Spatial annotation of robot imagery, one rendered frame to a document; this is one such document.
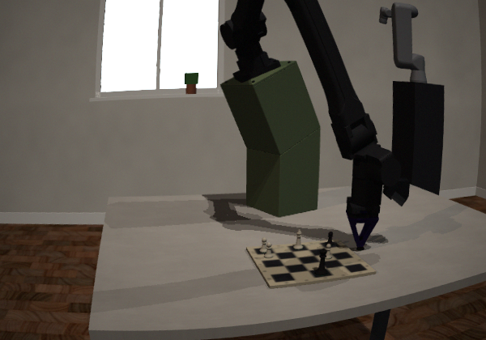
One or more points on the white pawn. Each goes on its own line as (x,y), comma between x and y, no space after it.
(263,249)
(268,252)
(328,256)

